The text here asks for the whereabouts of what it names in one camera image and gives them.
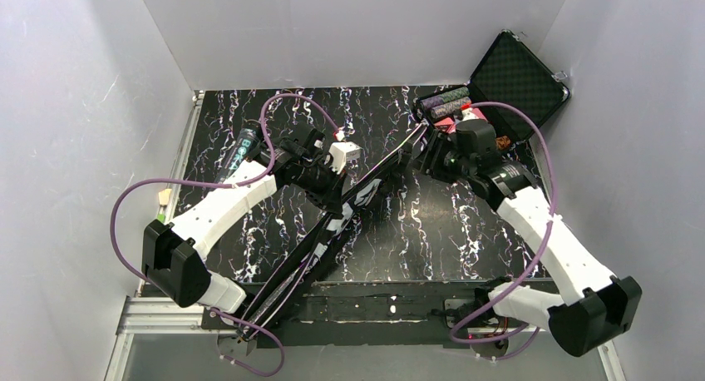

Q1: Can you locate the black shuttlecock tube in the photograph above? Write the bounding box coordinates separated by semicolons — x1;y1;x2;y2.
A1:
214;120;263;184

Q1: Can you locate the black racket bag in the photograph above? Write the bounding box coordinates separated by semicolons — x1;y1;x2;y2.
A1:
237;123;427;341

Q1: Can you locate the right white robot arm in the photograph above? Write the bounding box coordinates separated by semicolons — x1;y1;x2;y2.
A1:
416;120;643;357

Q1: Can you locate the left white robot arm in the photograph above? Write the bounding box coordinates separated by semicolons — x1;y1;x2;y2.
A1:
141;130;360;314

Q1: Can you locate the black poker chip case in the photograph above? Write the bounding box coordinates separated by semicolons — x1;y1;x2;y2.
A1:
412;29;571;132

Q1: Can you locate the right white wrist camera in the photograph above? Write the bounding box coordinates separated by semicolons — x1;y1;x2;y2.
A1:
459;106;486;121

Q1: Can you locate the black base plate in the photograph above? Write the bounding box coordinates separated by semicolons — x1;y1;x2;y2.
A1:
200;280;530;350

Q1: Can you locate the aluminium rail frame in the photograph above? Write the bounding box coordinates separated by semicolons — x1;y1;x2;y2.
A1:
104;92;626;381

